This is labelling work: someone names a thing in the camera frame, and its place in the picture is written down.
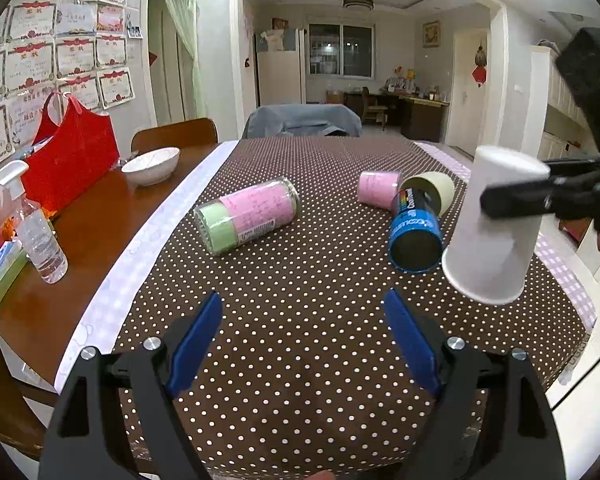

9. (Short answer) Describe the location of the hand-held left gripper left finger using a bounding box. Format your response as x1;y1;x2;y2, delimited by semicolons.
37;291;224;480

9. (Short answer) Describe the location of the pale green cup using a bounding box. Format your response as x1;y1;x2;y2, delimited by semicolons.
400;171;456;217

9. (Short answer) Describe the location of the dark wooden desk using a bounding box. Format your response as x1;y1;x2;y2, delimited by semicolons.
325;88;451;143

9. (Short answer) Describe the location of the wall of award certificates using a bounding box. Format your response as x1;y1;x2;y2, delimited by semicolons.
0;0;136;173

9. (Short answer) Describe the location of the red hanging ornament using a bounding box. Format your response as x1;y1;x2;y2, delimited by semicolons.
472;42;489;87

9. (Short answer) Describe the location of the white door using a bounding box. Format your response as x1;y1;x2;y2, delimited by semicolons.
452;29;492;150

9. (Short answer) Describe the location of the wooden dining chair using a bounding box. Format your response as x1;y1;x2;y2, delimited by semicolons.
130;118;219;154

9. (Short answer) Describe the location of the clear spray bottle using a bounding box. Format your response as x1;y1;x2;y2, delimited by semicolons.
0;161;69;285

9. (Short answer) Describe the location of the dark wooden chair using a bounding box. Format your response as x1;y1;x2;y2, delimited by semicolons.
360;86;389;126

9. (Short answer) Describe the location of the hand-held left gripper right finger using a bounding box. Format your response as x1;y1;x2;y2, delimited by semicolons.
383;288;567;480

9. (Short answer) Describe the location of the white ceramic bowl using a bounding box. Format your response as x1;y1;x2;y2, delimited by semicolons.
121;147;181;187

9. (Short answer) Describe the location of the white paper cup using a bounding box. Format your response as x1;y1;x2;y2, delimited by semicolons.
441;145;552;306

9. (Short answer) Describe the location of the white refrigerator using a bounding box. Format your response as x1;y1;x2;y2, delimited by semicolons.
256;27;309;108

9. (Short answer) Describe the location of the green lace curtain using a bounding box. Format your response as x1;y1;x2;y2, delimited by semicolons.
149;0;202;122

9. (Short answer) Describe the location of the pink cup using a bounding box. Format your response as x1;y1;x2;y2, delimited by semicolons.
356;170;404;207

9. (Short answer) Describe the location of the grey covered chair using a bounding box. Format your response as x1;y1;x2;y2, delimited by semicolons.
242;104;364;140

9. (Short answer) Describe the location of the red tote bag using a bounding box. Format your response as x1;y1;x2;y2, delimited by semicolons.
20;91;121;214

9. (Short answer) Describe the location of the window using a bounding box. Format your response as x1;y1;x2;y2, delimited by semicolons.
307;23;376;79

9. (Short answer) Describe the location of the clear jar of stacked cups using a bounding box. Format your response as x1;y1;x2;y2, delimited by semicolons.
194;177;301;256

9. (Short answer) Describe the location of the green tissue box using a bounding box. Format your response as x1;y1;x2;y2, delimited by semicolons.
0;240;30;310

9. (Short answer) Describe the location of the white cabinet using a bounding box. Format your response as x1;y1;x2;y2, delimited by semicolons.
529;42;600;162

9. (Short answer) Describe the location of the brown polka dot tablecloth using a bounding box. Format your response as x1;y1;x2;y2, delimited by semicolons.
54;139;599;395
111;136;588;480

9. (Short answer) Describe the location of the blue printed cup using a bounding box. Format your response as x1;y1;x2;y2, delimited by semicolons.
387;187;444;274

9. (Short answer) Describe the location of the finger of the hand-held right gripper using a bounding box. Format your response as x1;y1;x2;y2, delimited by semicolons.
481;164;600;220
541;157;600;168

